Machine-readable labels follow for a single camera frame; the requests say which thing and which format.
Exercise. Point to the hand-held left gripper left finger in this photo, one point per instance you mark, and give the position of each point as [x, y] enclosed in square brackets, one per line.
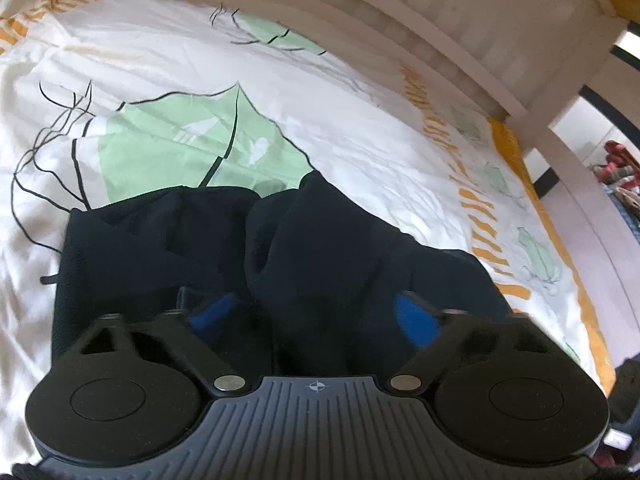
[214, 316]

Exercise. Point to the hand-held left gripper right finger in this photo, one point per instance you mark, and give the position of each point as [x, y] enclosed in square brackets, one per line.
[415, 317]

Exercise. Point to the black hooded jacket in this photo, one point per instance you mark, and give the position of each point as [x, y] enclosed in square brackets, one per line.
[325, 255]

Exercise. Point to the leaf printed white duvet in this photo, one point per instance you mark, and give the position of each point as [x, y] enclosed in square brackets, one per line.
[350, 110]

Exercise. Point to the colourful cloth pile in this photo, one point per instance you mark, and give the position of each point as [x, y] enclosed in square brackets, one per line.
[622, 175]

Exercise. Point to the pale wooden bed frame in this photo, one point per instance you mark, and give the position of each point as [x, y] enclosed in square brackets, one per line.
[450, 0]

